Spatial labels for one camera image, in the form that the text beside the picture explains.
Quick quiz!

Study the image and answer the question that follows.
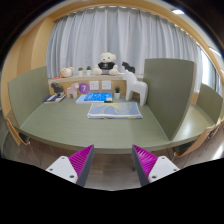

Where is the pink horse figurine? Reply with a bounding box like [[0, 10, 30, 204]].
[[67, 83, 79, 98]]

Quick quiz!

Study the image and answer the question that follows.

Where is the dark brown horse figurine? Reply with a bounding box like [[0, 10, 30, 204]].
[[51, 82, 64, 94]]

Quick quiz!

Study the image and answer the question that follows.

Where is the white wall socket right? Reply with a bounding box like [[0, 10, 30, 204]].
[[102, 80, 111, 90]]

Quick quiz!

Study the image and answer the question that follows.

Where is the small potted plant left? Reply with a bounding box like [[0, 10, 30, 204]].
[[78, 67, 84, 76]]

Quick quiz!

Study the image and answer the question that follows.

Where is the green right desk divider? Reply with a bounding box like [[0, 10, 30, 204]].
[[143, 58, 197, 140]]

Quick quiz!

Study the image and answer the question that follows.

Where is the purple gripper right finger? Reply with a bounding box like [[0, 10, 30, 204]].
[[132, 145, 179, 186]]

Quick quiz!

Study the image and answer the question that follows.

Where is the blue book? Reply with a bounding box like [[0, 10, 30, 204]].
[[76, 92, 113, 104]]

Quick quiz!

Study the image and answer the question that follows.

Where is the white teddy bear black shirt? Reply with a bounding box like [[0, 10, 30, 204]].
[[93, 52, 118, 76]]

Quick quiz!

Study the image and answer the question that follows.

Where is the dark book stack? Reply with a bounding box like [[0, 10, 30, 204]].
[[44, 94, 65, 103]]

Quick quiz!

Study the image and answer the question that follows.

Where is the wooden chair right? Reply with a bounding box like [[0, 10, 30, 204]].
[[173, 119, 224, 159]]

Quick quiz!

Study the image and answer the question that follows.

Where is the white horse figurine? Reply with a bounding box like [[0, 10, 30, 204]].
[[123, 70, 148, 106]]

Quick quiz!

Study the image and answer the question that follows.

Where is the black horse figurine on shelf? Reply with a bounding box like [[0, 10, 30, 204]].
[[122, 62, 135, 73]]

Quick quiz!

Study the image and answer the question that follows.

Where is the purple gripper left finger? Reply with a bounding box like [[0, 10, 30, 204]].
[[47, 145, 95, 187]]

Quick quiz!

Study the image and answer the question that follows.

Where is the white wall socket left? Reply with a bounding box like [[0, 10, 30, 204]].
[[90, 81, 99, 90]]

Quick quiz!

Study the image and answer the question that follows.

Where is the white wall socket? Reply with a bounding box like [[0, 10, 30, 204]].
[[102, 80, 111, 90], [90, 81, 99, 90]]

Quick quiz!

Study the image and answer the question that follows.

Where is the green left desk divider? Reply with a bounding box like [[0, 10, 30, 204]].
[[8, 66, 50, 126]]

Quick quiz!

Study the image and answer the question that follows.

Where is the small potted plant right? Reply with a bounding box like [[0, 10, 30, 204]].
[[86, 66, 91, 76]]

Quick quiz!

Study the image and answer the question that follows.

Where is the wooden chair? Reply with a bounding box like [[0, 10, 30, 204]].
[[173, 119, 224, 159], [4, 117, 42, 165]]

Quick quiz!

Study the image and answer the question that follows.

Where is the green far right divider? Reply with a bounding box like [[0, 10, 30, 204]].
[[196, 84, 223, 123]]

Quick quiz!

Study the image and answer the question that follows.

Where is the blue folded towel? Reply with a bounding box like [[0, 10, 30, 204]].
[[87, 102, 143, 119]]

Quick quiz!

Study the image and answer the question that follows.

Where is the green desk divider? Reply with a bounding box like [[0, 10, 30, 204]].
[[8, 66, 50, 126], [143, 58, 197, 140]]

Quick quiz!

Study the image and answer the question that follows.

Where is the grey white curtain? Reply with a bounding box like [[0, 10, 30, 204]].
[[46, 7, 201, 78]]

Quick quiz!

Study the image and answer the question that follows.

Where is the small potted plant on desk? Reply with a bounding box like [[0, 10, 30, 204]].
[[114, 86, 120, 99]]

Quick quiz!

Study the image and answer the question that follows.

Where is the orange white plush toy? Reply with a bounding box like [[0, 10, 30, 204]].
[[60, 67, 74, 78]]

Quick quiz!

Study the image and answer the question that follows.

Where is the purple round number sign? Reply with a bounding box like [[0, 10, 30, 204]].
[[79, 83, 90, 94]]

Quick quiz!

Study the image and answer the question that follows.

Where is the wooden chair left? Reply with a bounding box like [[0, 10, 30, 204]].
[[4, 117, 42, 165]]

